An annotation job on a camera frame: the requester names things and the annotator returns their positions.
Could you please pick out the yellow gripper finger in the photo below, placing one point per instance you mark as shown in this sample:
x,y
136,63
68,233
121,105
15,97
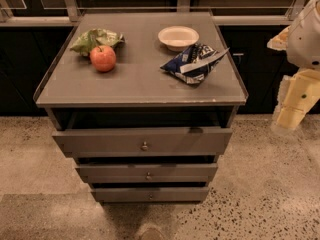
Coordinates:
x,y
288,117

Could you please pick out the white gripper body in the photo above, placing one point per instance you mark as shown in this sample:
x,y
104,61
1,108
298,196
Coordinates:
x,y
305,42

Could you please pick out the grey bottom drawer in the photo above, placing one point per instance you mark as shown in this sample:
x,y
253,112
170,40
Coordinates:
x,y
169,194

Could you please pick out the grey drawer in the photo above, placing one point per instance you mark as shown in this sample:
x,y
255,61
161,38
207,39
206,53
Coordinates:
x,y
146,173
143,142
169,194

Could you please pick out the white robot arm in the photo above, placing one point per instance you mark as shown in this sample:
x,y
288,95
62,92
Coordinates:
x,y
301,42

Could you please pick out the grey drawer cabinet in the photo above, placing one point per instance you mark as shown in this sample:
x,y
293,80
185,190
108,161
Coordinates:
x,y
137,93

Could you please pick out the grey middle drawer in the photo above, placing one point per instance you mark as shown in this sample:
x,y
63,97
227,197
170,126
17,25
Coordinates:
x,y
146,173

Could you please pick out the grey top drawer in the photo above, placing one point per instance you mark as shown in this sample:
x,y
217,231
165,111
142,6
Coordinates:
x,y
143,142

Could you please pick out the blue chip bag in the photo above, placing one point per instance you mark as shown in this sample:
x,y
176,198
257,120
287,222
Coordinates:
x,y
195,63

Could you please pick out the white bowl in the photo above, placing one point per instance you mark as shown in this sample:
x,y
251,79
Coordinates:
x,y
178,38

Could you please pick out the red apple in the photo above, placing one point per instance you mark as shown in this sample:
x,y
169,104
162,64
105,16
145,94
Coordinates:
x,y
103,58

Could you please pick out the green crumpled chip bag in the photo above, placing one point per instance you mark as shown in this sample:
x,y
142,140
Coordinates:
x,y
90,39

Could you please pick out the dark wall cabinets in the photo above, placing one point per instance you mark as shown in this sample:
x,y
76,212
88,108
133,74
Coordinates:
x,y
27,52

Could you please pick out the metal railing frame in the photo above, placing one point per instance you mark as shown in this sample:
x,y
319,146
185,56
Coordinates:
x,y
224,12

